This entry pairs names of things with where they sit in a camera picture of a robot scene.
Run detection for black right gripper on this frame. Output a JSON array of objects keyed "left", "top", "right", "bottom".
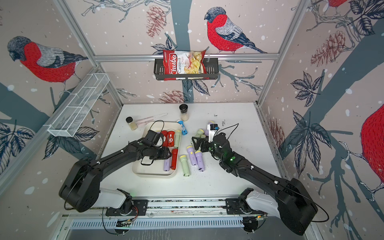
[{"left": 191, "top": 135, "right": 224, "bottom": 164}]

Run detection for red flashlight back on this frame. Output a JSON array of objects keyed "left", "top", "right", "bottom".
[{"left": 170, "top": 148, "right": 178, "bottom": 170}]

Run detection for green flashlight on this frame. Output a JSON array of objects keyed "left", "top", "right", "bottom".
[
  {"left": 195, "top": 129, "right": 205, "bottom": 138},
  {"left": 174, "top": 130, "right": 182, "bottom": 148},
  {"left": 180, "top": 155, "right": 191, "bottom": 177}
]

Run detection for long red flashlight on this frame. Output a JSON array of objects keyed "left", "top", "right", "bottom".
[{"left": 161, "top": 130, "right": 168, "bottom": 147}]

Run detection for short red flashlight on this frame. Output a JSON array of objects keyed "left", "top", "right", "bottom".
[{"left": 167, "top": 130, "right": 175, "bottom": 148}]

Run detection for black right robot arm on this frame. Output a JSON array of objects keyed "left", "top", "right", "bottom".
[{"left": 192, "top": 133, "right": 318, "bottom": 236}]

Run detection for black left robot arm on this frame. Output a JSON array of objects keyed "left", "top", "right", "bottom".
[{"left": 59, "top": 130, "right": 172, "bottom": 213}]

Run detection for cream plastic storage tray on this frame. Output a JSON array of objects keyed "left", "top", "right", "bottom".
[{"left": 132, "top": 121, "right": 181, "bottom": 178}]

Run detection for blue flashlight back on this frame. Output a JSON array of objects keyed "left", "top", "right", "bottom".
[{"left": 177, "top": 120, "right": 188, "bottom": 136}]

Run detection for large spice jar black lid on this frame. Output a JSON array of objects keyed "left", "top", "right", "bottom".
[{"left": 179, "top": 104, "right": 189, "bottom": 122}]

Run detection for green flashlight front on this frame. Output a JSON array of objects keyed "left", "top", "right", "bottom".
[{"left": 180, "top": 155, "right": 191, "bottom": 177}]

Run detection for small spice jar black lid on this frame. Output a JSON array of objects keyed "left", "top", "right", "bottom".
[{"left": 126, "top": 117, "right": 138, "bottom": 131}]

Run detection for red cassava chips bag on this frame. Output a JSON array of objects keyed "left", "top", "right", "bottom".
[{"left": 163, "top": 50, "right": 207, "bottom": 75}]

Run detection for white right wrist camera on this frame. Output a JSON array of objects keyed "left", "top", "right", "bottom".
[{"left": 207, "top": 124, "right": 219, "bottom": 143}]

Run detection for pink handled metal tongs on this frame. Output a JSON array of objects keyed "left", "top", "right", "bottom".
[{"left": 136, "top": 113, "right": 168, "bottom": 125}]

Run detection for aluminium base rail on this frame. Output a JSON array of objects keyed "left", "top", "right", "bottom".
[{"left": 62, "top": 198, "right": 267, "bottom": 234}]

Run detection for black wall basket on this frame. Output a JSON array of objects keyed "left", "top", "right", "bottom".
[{"left": 154, "top": 58, "right": 220, "bottom": 81}]

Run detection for white wire mesh shelf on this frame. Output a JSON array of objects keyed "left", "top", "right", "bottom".
[{"left": 48, "top": 73, "right": 110, "bottom": 137}]

